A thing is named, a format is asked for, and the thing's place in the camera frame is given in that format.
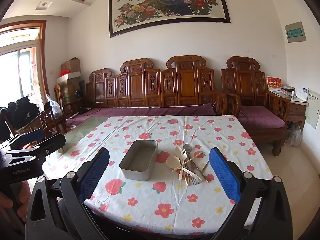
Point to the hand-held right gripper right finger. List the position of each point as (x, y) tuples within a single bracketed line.
[(223, 175)]

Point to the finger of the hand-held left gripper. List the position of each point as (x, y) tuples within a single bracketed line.
[(53, 142), (32, 133)]

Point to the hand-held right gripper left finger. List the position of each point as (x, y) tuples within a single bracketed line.
[(95, 172)]

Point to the metal chopstick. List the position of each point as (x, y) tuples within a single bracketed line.
[(203, 167)]

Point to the light wooden chopstick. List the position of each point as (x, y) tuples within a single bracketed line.
[(190, 160)]

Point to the metal tray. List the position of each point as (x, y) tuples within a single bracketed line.
[(136, 160)]

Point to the cream fork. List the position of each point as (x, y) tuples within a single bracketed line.
[(184, 153)]

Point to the metal spoon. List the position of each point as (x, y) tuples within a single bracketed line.
[(187, 147)]

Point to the small cream spoon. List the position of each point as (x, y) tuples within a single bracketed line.
[(178, 151)]

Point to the person's left hand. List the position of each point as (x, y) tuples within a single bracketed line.
[(6, 200)]

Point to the wooden chair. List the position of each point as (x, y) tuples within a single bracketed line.
[(45, 121), (58, 95)]

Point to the black clothing pile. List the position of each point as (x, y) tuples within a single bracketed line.
[(22, 112)]

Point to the white plastic bag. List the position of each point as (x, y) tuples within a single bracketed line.
[(53, 107)]

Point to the large cardboard box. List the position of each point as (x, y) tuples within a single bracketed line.
[(71, 92)]

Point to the white flat box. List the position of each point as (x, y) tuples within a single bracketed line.
[(70, 77)]

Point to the floral tablecloth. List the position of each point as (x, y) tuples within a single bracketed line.
[(155, 205)]

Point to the red flowers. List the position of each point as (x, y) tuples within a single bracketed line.
[(63, 73)]

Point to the purple armchair cushion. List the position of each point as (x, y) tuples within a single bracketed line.
[(260, 116)]

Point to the purple sofa cushion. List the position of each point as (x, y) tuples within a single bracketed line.
[(140, 112)]

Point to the brown cardboard box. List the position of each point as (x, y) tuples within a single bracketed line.
[(71, 65)]

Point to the clear plastic bag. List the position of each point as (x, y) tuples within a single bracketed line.
[(293, 135)]

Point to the carved wooden armchair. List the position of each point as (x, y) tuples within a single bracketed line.
[(246, 85)]

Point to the carved wooden sofa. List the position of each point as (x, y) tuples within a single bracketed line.
[(136, 87)]

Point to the wooden side table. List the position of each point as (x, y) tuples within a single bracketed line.
[(297, 111)]

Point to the red desk calendar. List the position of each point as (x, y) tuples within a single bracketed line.
[(274, 83)]

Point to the white desk device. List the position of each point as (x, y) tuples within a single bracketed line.
[(302, 93)]

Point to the square ceiling light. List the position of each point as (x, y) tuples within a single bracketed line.
[(44, 4)]

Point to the framed peacock painting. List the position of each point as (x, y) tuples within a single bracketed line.
[(165, 2)]

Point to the wooden door frame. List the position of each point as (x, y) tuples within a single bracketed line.
[(43, 55)]

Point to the white wall cabinet door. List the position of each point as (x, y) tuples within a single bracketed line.
[(313, 110)]

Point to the green wall panel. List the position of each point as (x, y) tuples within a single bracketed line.
[(295, 32)]

